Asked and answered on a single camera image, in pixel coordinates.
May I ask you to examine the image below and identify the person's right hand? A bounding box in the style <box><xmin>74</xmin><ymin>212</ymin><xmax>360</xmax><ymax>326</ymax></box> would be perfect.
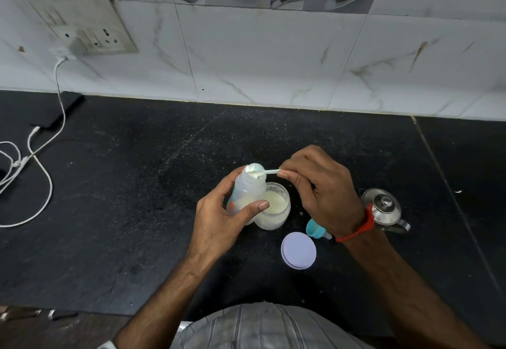
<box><xmin>277</xmin><ymin>145</ymin><xmax>366</xmax><ymax>239</ymax></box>

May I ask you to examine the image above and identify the person's left hand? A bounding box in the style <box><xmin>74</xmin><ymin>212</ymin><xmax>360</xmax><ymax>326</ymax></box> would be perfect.
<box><xmin>186</xmin><ymin>166</ymin><xmax>271</xmax><ymax>266</ymax></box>

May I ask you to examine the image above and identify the blue bottle cap with nipple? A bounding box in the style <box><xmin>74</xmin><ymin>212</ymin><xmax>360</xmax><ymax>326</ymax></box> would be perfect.
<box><xmin>305</xmin><ymin>218</ymin><xmax>334</xmax><ymax>241</ymax></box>

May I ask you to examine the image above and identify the clear plastic baby bottle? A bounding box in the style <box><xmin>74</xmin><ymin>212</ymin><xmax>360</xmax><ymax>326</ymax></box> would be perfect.
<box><xmin>226</xmin><ymin>162</ymin><xmax>268</xmax><ymax>227</ymax></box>

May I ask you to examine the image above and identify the small steel pot with lid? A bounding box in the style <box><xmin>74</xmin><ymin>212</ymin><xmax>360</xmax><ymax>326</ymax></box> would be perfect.
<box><xmin>358</xmin><ymin>188</ymin><xmax>412</xmax><ymax>235</ymax></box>

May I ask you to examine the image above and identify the glass milk powder jar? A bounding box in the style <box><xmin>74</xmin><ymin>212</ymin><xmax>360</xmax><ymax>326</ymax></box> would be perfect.
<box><xmin>252</xmin><ymin>181</ymin><xmax>291</xmax><ymax>231</ymax></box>

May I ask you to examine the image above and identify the lilac jar lid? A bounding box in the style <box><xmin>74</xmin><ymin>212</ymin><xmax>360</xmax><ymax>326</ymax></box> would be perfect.
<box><xmin>280</xmin><ymin>231</ymin><xmax>318</xmax><ymax>270</ymax></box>

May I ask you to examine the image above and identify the small green measuring scoop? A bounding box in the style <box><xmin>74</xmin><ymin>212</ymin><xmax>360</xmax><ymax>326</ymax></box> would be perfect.
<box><xmin>245</xmin><ymin>164</ymin><xmax>281</xmax><ymax>179</ymax></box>

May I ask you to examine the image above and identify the person's left forearm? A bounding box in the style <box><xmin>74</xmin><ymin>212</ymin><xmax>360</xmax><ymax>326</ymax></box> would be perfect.
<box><xmin>112</xmin><ymin>254</ymin><xmax>216</xmax><ymax>349</ymax></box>

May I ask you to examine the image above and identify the person's right forearm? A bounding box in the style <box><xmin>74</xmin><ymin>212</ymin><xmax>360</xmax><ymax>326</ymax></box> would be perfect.
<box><xmin>344</xmin><ymin>230</ymin><xmax>491</xmax><ymax>349</ymax></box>

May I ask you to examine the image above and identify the grey striped shirt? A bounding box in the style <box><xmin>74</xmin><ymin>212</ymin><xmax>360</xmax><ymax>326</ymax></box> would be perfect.
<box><xmin>96</xmin><ymin>302</ymin><xmax>376</xmax><ymax>349</ymax></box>

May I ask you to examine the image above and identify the dark wooden cabinet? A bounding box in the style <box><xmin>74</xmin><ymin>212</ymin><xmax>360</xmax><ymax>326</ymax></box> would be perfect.
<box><xmin>0</xmin><ymin>305</ymin><xmax>131</xmax><ymax>349</ymax></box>

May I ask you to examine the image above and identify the black phone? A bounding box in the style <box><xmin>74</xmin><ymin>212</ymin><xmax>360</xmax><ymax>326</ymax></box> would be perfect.
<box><xmin>31</xmin><ymin>92</ymin><xmax>86</xmax><ymax>130</ymax></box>

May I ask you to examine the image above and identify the white charger plug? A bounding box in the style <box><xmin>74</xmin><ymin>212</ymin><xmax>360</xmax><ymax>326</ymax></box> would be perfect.
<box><xmin>49</xmin><ymin>40</ymin><xmax>87</xmax><ymax>61</ymax></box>

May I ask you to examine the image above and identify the red thread bracelet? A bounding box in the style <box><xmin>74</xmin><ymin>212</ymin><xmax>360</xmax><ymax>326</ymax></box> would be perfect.
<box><xmin>335</xmin><ymin>202</ymin><xmax>375</xmax><ymax>244</ymax></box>

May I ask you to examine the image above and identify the white charging cable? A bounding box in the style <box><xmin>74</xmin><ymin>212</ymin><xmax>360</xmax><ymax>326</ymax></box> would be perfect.
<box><xmin>0</xmin><ymin>125</ymin><xmax>54</xmax><ymax>229</ymax></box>
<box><xmin>0</xmin><ymin>56</ymin><xmax>68</xmax><ymax>195</ymax></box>

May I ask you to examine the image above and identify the metal cabinet handle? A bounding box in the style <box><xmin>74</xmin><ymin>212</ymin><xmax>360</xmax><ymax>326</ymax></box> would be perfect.
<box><xmin>48</xmin><ymin>309</ymin><xmax>79</xmax><ymax>321</ymax></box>
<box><xmin>0</xmin><ymin>308</ymin><xmax>42</xmax><ymax>322</ymax></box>

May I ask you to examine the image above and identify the grey wall socket plate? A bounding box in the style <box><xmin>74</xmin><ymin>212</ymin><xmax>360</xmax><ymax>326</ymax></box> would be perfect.
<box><xmin>14</xmin><ymin>0</ymin><xmax>139</xmax><ymax>57</ymax></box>

